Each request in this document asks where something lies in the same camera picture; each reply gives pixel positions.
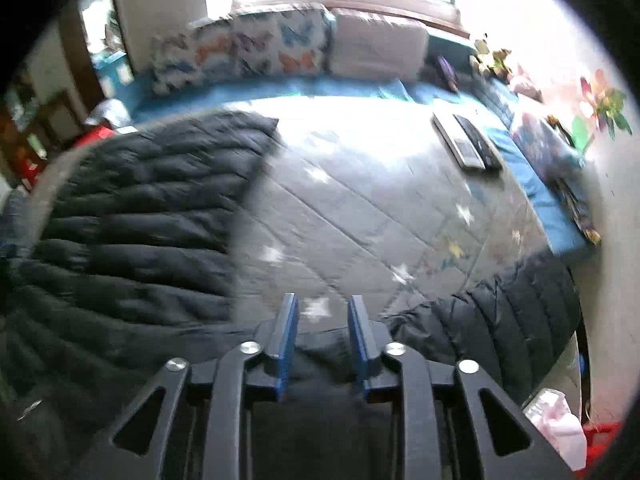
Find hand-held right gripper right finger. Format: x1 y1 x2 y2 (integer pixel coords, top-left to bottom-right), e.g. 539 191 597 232
347 294 576 480

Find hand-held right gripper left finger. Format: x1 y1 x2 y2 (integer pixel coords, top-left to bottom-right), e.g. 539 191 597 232
70 292 301 480

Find black puffer jacket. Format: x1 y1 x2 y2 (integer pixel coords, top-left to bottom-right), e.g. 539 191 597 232
0 110 583 480

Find grey star quilted mattress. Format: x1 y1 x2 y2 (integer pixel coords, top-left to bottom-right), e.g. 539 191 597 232
30 95 556 341

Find pink cloth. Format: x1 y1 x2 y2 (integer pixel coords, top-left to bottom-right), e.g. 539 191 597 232
522 387 589 472

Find grey flat device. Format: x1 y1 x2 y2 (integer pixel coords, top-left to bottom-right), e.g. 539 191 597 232
432 111 486 170

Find black flat device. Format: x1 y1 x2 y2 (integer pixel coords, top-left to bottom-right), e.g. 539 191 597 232
453 114 504 171

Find dark printed packet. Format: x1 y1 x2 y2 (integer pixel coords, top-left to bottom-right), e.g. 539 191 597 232
559 180 602 247

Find red basket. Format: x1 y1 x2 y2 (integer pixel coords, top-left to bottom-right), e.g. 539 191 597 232
575 421 627 474

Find printed bedding bag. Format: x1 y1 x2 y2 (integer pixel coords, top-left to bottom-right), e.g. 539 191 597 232
510 110 587 186

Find purple item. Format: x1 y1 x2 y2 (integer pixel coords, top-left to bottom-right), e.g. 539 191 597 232
435 55 459 94

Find light striped cloth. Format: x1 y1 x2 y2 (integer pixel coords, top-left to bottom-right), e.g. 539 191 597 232
85 99 134 129

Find butterfly print pillow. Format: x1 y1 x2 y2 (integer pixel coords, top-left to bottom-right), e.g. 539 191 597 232
150 22 237 96
232 5 335 78

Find beige pillow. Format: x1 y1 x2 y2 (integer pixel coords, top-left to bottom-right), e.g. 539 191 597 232
329 7 431 82

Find pink plush toy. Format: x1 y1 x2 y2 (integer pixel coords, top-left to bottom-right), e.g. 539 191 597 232
510 65 544 102

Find brown plush toy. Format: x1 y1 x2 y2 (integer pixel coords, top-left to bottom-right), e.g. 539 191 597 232
492 49 514 79

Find white cow plush toy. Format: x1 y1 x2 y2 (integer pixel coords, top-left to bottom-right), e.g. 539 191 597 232
471 35 494 72

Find blue cabinet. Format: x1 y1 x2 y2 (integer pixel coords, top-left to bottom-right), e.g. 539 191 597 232
92 52 134 87

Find dark wooden shelf unit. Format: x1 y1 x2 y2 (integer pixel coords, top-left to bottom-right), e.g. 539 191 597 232
0 74 67 192

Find paper flower wall decoration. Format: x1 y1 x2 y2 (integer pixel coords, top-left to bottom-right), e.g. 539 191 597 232
570 72 634 154

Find dark wooden door frame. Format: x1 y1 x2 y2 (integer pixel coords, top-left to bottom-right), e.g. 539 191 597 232
56 0 135 107

